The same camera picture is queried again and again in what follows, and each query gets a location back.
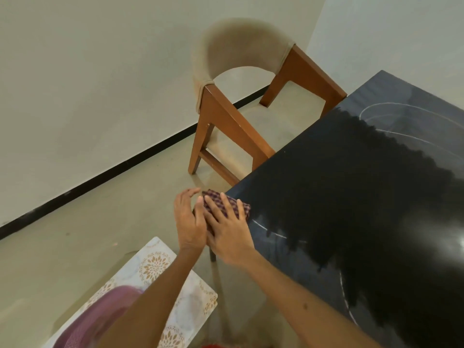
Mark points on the person's right hand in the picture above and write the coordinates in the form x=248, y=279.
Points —
x=230, y=239

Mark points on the person's left hand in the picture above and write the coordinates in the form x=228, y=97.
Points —
x=190, y=230

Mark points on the person's right middle finger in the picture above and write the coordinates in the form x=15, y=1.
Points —
x=228, y=206

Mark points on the person's left thumb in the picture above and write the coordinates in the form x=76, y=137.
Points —
x=200, y=210

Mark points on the dark checkered cloth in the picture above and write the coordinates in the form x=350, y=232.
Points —
x=214, y=200

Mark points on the person's left forearm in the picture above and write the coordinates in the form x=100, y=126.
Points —
x=156, y=304

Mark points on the person's right forearm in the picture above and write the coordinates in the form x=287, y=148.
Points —
x=301, y=304

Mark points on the wooden chair with beige upholstery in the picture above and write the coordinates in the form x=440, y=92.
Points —
x=232, y=115

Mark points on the person's pink garment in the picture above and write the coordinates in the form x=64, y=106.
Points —
x=98, y=318

